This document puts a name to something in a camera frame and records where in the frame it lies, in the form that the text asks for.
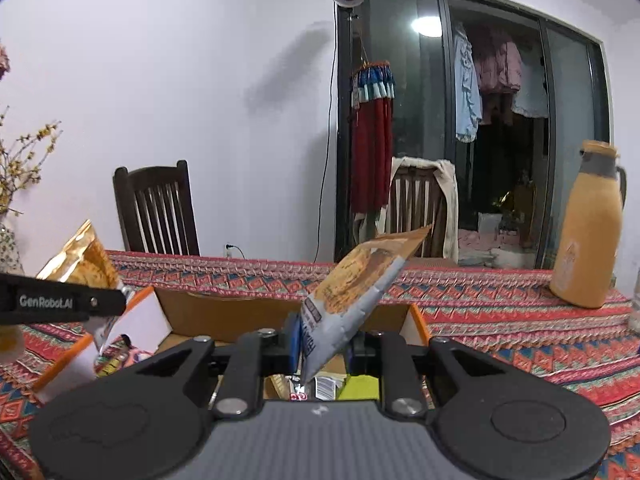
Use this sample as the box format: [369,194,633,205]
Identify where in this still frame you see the white hanging garment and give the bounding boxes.
[510,57,550,120]

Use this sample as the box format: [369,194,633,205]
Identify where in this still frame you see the pink cloth pile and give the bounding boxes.
[457,227,538,268]

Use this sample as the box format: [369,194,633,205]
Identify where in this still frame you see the sliding glass door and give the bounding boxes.
[334,0,615,271]

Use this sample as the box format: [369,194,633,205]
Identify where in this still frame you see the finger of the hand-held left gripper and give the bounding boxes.
[82,284,128,318]

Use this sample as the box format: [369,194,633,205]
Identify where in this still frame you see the chair with cream cloth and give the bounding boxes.
[352,156,460,263]

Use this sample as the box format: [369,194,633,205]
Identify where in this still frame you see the yellow flower branches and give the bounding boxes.
[0,105,63,218]

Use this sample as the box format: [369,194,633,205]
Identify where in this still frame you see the red hanging tassel ornament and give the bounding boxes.
[350,59,395,216]

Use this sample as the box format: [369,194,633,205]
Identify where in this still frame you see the orange cardboard box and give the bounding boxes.
[32,255,432,407]

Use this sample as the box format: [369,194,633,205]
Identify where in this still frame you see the brown wooden chair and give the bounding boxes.
[387,162,451,260]

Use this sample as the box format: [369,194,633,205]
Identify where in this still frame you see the pink hanging garment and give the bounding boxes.
[472,27,523,93]

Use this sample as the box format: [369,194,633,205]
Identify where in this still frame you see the black lamp cable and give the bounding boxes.
[314,7,335,262]

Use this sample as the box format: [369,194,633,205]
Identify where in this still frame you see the green snack packet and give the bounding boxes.
[344,374,382,402]

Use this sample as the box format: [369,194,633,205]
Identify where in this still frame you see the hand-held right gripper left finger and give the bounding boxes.
[120,312,304,421]

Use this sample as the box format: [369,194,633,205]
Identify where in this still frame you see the yellow thermos jug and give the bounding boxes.
[549,140,627,309]

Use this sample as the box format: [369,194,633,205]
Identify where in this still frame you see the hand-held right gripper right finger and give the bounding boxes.
[344,331,522,422]

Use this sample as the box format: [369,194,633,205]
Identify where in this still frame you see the floral ceramic vase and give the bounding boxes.
[0,215,25,277]

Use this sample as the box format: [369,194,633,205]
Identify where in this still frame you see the dark wooden chair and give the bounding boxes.
[113,160,202,257]

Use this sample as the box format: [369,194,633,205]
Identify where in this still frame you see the white orange cracker packet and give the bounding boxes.
[298,224,434,386]

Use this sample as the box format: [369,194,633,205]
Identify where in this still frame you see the gold cracker packet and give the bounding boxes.
[36,219,132,361]

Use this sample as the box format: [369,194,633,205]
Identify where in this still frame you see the light blue hanging shirt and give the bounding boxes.
[452,22,483,144]

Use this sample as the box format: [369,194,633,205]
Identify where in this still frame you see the white snack packet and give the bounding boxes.
[314,377,347,401]

